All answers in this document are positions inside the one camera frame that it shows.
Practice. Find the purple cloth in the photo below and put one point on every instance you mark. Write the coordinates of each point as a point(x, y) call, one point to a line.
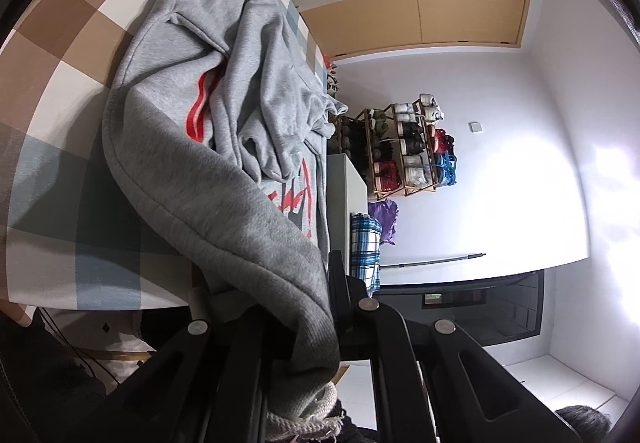
point(385, 218)

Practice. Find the brown and blue checkered sheet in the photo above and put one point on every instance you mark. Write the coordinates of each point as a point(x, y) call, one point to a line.
point(65, 73)

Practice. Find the dark plaid blanket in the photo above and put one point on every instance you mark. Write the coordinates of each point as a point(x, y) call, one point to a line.
point(365, 248)

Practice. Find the wooden shoe rack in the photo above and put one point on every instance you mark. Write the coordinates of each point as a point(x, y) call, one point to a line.
point(372, 143)

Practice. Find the grey hoodie with red print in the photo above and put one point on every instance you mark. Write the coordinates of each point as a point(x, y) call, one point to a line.
point(210, 173)

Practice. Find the wooden door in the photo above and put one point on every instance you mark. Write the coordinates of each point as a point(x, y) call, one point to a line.
point(450, 13)

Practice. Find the group of assorted shoes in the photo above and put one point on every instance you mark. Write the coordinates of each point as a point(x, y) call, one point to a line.
point(412, 158)

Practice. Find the dark fuzzy object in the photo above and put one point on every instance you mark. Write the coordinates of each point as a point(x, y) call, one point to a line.
point(582, 420)

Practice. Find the dark window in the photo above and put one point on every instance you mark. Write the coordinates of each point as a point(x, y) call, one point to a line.
point(500, 308)

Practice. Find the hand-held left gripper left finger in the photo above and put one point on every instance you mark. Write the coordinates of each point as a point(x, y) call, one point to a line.
point(240, 358)

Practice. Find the grey mop pole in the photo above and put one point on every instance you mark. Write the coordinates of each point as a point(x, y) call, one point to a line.
point(435, 261)

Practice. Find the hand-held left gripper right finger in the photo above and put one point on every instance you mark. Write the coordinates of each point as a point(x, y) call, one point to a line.
point(336, 283)

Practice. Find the white wall switch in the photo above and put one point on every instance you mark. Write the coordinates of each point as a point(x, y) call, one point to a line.
point(476, 127)

